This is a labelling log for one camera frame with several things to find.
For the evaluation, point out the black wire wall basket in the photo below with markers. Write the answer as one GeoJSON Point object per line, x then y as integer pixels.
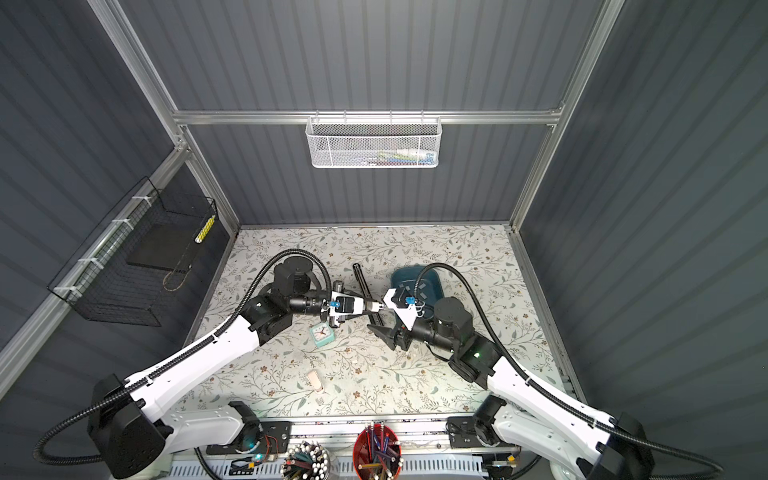
{"type": "Point", "coordinates": [135, 272]}

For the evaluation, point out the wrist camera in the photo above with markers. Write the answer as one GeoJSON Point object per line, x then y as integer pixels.
{"type": "Point", "coordinates": [346, 305]}
{"type": "Point", "coordinates": [404, 305]}

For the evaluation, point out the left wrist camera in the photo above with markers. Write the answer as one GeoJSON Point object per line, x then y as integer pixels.
{"type": "Point", "coordinates": [346, 305]}

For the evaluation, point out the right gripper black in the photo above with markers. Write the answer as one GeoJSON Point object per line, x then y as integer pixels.
{"type": "Point", "coordinates": [392, 336]}

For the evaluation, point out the teal plastic tray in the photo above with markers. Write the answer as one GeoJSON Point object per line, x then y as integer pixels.
{"type": "Point", "coordinates": [430, 288]}

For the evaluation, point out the small mint alarm clock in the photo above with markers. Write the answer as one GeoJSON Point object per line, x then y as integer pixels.
{"type": "Point", "coordinates": [322, 334]}

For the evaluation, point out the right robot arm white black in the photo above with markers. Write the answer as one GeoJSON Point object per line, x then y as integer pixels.
{"type": "Point", "coordinates": [520, 408]}

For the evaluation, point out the red pencil cup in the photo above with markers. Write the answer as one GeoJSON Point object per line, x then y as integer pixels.
{"type": "Point", "coordinates": [377, 453]}

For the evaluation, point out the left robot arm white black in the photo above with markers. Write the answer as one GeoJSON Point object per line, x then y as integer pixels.
{"type": "Point", "coordinates": [130, 422]}

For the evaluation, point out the white wire wall basket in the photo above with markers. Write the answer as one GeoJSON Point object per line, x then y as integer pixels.
{"type": "Point", "coordinates": [388, 144]}

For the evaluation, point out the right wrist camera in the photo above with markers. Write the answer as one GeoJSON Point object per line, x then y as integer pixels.
{"type": "Point", "coordinates": [404, 305]}

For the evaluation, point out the black pen holder cup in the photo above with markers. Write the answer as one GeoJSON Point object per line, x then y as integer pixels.
{"type": "Point", "coordinates": [307, 461]}

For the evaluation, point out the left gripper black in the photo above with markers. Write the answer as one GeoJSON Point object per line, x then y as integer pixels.
{"type": "Point", "coordinates": [336, 286]}

